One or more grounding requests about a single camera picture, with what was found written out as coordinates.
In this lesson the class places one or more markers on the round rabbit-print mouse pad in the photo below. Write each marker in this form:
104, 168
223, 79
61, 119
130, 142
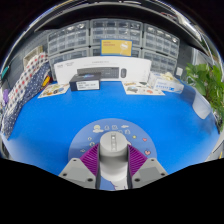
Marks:
100, 126

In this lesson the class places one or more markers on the white wall socket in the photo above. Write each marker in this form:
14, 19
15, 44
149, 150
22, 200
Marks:
179, 71

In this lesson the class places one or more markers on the dotted patchwork cloth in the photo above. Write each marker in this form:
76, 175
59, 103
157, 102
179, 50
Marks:
23, 93

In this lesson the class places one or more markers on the dark wall shelf unit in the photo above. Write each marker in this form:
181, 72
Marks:
100, 11

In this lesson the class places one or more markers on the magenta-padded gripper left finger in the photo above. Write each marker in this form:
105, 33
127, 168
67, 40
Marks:
78, 173

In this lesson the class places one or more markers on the small black box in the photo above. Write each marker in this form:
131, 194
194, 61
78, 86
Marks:
85, 83

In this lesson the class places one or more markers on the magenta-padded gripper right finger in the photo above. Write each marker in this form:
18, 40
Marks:
148, 173

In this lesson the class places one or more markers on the white and blue box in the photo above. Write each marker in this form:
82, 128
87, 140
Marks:
166, 83

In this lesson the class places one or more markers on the green potted plant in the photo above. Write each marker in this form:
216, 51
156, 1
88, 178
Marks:
206, 83

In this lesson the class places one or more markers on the cartoon sticker sheet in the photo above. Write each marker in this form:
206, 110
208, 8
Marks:
53, 90
143, 88

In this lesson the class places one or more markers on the long white keyboard box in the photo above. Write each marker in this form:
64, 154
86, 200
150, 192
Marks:
100, 63

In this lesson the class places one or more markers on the yellow box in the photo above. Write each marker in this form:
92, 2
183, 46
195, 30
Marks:
116, 47

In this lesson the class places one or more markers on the white computer mouse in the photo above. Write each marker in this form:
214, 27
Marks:
113, 155

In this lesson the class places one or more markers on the beige storage basket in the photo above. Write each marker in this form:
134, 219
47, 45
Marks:
32, 56

